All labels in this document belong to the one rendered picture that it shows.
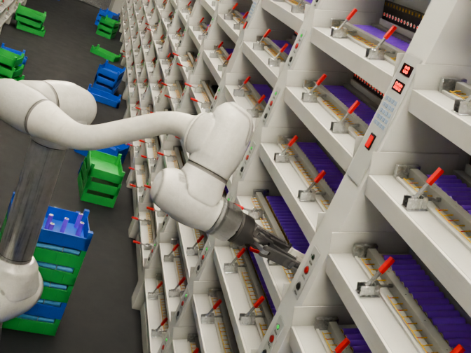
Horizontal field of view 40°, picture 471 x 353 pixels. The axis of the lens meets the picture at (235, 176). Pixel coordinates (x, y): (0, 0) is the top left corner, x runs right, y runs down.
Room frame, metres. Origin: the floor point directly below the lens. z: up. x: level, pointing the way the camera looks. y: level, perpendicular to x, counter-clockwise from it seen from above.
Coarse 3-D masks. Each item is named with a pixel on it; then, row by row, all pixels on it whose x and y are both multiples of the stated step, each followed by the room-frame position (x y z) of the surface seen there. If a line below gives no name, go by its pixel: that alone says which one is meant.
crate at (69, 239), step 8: (8, 208) 2.24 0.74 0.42; (48, 208) 2.32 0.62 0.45; (56, 208) 2.33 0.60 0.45; (56, 216) 2.34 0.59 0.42; (64, 216) 2.35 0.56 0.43; (72, 216) 2.36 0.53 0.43; (56, 224) 2.30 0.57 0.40; (72, 224) 2.36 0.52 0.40; (88, 224) 2.31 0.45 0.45; (48, 232) 2.14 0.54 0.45; (56, 232) 2.15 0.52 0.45; (64, 232) 2.27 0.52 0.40; (72, 232) 2.30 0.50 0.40; (88, 232) 2.20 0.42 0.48; (40, 240) 2.13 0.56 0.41; (48, 240) 2.14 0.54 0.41; (56, 240) 2.16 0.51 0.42; (64, 240) 2.17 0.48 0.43; (72, 240) 2.18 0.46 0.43; (80, 240) 2.19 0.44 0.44; (88, 240) 2.20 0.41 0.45; (72, 248) 2.18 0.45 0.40; (80, 248) 2.20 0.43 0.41
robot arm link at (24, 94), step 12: (0, 84) 1.56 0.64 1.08; (12, 84) 1.56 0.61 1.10; (24, 84) 1.59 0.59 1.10; (36, 84) 1.61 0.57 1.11; (48, 84) 1.64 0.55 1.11; (0, 96) 1.53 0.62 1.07; (12, 96) 1.52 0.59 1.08; (24, 96) 1.52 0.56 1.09; (36, 96) 1.54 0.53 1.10; (48, 96) 1.59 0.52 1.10; (0, 108) 1.52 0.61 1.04; (12, 108) 1.51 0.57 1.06; (24, 108) 1.50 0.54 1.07; (12, 120) 1.51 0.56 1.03; (24, 120) 1.50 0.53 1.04
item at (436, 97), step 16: (432, 64) 1.30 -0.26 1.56; (416, 80) 1.29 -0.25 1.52; (432, 80) 1.30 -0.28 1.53; (448, 80) 1.29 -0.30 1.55; (464, 80) 1.30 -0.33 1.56; (416, 96) 1.27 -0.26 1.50; (432, 96) 1.25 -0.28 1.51; (448, 96) 1.26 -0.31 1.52; (464, 96) 1.26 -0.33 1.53; (416, 112) 1.26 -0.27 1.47; (432, 112) 1.20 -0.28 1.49; (448, 112) 1.15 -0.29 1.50; (464, 112) 1.14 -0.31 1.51; (432, 128) 1.20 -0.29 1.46; (448, 128) 1.14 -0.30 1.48; (464, 128) 1.10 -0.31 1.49; (464, 144) 1.09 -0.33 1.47
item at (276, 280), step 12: (240, 192) 1.96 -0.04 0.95; (252, 192) 1.97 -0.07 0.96; (264, 192) 1.96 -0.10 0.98; (276, 192) 1.99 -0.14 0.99; (240, 204) 1.90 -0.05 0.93; (252, 204) 1.91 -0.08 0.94; (264, 264) 1.56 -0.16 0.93; (264, 276) 1.55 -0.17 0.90; (276, 276) 1.50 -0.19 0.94; (288, 276) 1.51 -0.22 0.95; (276, 288) 1.44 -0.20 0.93; (276, 300) 1.42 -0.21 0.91
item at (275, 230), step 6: (258, 192) 1.95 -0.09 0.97; (258, 198) 1.92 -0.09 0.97; (264, 198) 1.91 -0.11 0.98; (258, 204) 1.89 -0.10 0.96; (264, 204) 1.87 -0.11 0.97; (264, 210) 1.83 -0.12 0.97; (270, 210) 1.83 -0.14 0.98; (270, 216) 1.79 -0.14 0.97; (264, 222) 1.77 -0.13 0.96; (270, 222) 1.76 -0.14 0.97; (276, 222) 1.75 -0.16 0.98; (270, 228) 1.73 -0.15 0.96; (276, 228) 1.71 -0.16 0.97; (276, 234) 1.68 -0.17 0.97; (282, 234) 1.68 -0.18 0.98; (294, 270) 1.50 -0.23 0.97
